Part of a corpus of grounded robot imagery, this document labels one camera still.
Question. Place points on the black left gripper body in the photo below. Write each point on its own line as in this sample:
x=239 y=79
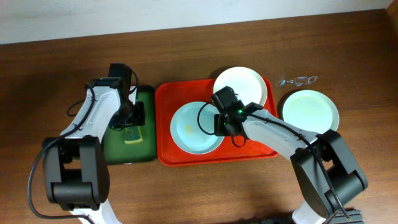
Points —
x=137 y=113

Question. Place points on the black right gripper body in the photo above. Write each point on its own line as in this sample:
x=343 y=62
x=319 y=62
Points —
x=221 y=127

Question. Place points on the yellow green sponge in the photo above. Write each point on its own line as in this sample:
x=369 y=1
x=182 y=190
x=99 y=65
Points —
x=133 y=135

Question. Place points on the light blue plate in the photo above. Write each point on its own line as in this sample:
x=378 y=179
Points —
x=192 y=130

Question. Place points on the light green plate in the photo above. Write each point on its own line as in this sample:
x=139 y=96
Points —
x=311 y=110

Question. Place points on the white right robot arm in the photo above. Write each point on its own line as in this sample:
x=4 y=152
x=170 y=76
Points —
x=328 y=174

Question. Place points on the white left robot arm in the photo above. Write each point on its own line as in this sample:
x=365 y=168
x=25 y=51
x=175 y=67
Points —
x=75 y=170

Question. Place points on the dark green tray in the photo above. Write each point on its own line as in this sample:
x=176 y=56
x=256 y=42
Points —
x=118 y=151

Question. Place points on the red plastic tray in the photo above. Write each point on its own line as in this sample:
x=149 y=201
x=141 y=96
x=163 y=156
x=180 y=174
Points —
x=169 y=97

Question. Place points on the cream white plate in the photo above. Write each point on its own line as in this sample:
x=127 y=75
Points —
x=246 y=83

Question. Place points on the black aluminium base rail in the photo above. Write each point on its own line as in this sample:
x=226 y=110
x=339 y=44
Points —
x=355 y=217

